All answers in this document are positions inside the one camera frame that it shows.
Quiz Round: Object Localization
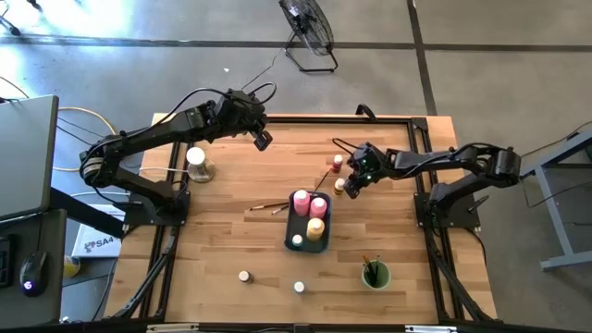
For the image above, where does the silver bracket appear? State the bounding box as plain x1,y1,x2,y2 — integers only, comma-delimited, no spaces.
404,325,460,333
145,323,201,333

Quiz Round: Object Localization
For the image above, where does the large yellow paint bottle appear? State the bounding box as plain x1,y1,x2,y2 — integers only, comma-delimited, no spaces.
305,217,326,242

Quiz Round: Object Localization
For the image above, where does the black frame handle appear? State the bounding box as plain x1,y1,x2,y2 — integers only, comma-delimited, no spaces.
354,103,378,122

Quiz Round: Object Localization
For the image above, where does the pink paint bottle white cap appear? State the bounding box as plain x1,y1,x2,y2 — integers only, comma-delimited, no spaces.
309,197,328,219
292,189,311,217

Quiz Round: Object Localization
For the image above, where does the yellow cable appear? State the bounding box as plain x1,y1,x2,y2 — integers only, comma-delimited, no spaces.
52,105,117,173

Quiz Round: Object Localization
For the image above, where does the thin brown paintbrush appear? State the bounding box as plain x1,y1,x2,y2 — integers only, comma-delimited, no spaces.
314,168,333,192

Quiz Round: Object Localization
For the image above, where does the yellow round object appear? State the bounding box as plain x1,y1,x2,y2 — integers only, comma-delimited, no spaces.
63,254,82,279

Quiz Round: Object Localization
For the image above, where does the white lamp cable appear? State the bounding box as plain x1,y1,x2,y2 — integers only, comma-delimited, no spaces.
138,166,190,174

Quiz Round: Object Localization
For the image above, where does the black computer mouse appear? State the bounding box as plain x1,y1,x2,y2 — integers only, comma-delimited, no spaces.
18,251,48,298

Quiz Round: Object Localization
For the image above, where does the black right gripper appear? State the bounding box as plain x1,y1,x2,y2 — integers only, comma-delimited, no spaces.
344,142,392,201

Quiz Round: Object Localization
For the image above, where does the grey monitor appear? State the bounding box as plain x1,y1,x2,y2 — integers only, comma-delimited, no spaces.
0,94,60,221

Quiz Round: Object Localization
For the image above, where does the black floor fan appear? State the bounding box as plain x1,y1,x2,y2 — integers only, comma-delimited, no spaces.
278,0,340,74

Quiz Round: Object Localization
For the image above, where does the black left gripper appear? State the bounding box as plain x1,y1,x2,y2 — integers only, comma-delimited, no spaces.
226,90,275,153

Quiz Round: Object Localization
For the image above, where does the black floor cable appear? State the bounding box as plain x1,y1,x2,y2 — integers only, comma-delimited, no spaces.
489,118,592,221

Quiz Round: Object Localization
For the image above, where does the teal plastic bin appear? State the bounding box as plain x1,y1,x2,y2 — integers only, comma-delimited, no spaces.
283,190,333,254

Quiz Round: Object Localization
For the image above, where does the black desk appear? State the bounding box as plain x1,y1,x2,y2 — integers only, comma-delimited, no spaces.
0,208,68,327

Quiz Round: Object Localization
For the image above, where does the green cup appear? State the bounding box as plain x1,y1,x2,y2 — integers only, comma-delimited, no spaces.
361,259,392,291

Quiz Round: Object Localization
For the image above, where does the grey metal table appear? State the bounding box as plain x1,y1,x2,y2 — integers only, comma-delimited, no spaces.
537,130,592,273

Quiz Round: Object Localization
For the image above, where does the black fan cable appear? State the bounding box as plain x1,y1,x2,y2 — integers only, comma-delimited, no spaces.
242,45,286,92

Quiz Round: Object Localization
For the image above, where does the black keyboard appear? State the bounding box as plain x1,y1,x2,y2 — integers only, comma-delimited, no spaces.
0,235,11,289

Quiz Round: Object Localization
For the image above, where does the black metal bar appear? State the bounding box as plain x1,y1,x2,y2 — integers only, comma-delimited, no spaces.
48,187,126,240

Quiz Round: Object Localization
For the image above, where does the white cardboard box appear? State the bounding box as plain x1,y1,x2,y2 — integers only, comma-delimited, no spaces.
71,203,127,259

